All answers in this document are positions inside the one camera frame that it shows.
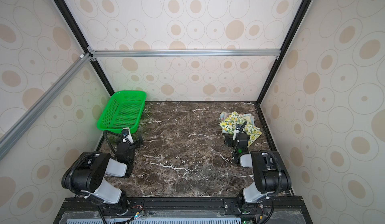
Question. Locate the green plastic basket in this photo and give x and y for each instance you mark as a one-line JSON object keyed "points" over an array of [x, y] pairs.
{"points": [[123, 110]]}

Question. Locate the left black frame post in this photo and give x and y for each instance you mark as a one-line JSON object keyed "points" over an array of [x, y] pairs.
{"points": [[74, 27]]}

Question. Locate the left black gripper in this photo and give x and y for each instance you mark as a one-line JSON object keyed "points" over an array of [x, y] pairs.
{"points": [[140, 142]]}

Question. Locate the horizontal aluminium rail back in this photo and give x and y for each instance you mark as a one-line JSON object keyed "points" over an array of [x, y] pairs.
{"points": [[186, 53]]}

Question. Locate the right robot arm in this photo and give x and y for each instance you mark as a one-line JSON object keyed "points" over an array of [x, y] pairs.
{"points": [[269, 172]]}

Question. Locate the green yellow patterned skirt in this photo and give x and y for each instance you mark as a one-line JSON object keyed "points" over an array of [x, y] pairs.
{"points": [[230, 121]]}

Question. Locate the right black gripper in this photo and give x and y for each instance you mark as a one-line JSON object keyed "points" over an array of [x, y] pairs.
{"points": [[229, 137]]}

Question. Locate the diagonal aluminium rail left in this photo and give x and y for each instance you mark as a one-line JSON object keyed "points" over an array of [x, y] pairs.
{"points": [[24, 123]]}

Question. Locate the black frame post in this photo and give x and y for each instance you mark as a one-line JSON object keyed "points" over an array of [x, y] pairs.
{"points": [[303, 7], [74, 27]]}

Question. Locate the pastel floral skirt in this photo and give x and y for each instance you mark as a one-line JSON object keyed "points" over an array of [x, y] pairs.
{"points": [[241, 118]]}

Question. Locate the right black frame post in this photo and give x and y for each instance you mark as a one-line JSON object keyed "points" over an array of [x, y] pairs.
{"points": [[303, 7]]}

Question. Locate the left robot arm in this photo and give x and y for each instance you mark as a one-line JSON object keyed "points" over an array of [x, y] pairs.
{"points": [[86, 176]]}

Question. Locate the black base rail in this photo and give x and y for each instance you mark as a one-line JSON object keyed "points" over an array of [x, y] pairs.
{"points": [[187, 210]]}

